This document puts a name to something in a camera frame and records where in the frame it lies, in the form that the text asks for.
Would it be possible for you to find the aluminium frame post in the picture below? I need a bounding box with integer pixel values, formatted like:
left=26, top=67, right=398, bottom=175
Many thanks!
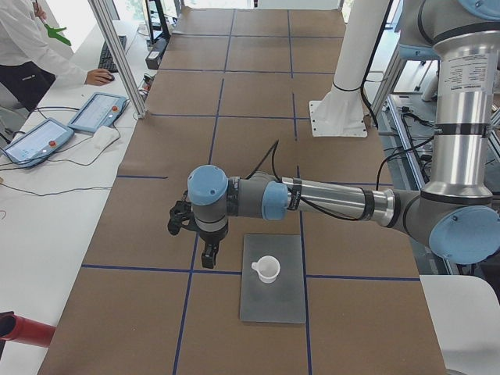
left=88, top=0, right=146, bottom=119

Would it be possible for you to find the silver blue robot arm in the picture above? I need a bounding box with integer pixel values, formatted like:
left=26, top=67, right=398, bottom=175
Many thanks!
left=184, top=1, right=499, bottom=269

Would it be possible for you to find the black keyboard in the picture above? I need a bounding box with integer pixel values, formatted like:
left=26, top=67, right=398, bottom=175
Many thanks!
left=98, top=42, right=118, bottom=73

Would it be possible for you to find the blue teach pendant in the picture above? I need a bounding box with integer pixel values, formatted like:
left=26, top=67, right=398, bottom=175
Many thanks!
left=2, top=118, right=74, bottom=168
left=67, top=92, right=127, bottom=134

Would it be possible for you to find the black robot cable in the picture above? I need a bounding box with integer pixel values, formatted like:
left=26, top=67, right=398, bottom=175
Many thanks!
left=249, top=139, right=434, bottom=223

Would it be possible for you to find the white ceramic cup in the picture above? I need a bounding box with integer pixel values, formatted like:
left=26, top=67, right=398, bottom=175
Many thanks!
left=251, top=255, right=280, bottom=284

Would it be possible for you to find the far blue teach pendant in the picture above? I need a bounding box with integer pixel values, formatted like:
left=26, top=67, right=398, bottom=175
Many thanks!
left=67, top=92, right=127, bottom=134

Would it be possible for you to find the near blue teach pendant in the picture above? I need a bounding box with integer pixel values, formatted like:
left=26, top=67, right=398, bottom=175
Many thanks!
left=2, top=118, right=74, bottom=168

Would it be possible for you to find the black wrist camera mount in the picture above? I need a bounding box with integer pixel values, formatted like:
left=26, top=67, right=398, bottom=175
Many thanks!
left=167, top=200, right=198, bottom=236

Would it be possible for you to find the person in white shirt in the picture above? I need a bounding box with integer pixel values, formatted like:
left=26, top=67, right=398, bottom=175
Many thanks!
left=1, top=1, right=111, bottom=112

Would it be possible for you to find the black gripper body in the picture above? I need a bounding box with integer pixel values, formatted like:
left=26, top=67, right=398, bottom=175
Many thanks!
left=200, top=228, right=228, bottom=256

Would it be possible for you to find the red cylinder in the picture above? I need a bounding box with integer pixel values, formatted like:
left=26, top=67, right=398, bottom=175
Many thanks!
left=1, top=312, right=55, bottom=348

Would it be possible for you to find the black box device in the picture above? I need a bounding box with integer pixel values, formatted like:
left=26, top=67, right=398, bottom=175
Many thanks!
left=145, top=37, right=168, bottom=70

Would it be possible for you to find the brown paper table cover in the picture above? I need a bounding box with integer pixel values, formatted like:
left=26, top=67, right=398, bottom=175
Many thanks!
left=40, top=9, right=445, bottom=374

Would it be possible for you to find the white folded cloth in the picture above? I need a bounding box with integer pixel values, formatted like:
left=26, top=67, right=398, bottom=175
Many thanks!
left=91, top=126, right=120, bottom=150

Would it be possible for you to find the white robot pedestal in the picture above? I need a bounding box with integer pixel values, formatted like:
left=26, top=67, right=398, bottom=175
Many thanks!
left=309, top=0, right=391, bottom=138

